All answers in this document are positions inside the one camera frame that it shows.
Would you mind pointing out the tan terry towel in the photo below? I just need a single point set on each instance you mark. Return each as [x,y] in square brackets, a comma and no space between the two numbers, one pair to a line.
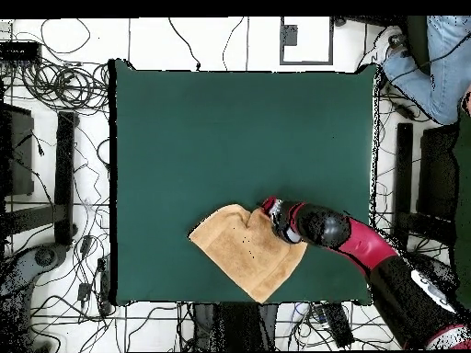
[250,253]

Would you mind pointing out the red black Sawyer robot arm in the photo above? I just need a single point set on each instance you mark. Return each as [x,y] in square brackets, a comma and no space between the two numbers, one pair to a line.
[364,246]

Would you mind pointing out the flat black device box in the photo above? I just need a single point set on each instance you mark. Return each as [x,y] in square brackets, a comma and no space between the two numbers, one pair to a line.
[20,51]

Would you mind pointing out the person's hand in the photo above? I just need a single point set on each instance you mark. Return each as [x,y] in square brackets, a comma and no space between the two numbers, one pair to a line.
[468,101]

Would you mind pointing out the dark green table cloth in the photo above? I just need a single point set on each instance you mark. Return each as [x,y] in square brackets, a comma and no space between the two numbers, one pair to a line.
[165,147]

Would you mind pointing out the long black stand bar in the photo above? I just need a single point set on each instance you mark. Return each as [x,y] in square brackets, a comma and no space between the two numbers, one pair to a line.
[403,176]
[65,176]

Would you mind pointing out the black power strip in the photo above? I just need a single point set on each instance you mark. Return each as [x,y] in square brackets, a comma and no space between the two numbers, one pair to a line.
[338,325]

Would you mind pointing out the black stand crossbar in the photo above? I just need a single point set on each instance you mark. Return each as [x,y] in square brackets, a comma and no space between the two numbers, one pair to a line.
[430,228]
[29,218]

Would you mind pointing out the black power adapter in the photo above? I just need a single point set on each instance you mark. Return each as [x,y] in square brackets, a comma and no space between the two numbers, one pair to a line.
[404,111]

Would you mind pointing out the small gray floor plate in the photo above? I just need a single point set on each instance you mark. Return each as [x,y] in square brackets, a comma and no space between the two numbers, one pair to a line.
[290,36]

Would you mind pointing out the large black box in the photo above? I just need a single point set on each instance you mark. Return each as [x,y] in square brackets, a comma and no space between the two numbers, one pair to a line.
[16,154]
[438,173]

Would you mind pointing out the small black adapter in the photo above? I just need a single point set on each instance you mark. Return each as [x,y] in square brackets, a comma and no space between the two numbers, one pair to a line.
[86,244]
[84,291]

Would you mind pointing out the person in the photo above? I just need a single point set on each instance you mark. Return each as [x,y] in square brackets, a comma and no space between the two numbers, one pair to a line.
[445,73]

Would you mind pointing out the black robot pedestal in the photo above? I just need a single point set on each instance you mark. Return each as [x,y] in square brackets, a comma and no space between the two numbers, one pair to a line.
[235,327]

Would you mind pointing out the gray floor frame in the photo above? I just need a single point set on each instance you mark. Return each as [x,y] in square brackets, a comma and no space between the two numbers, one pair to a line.
[305,63]

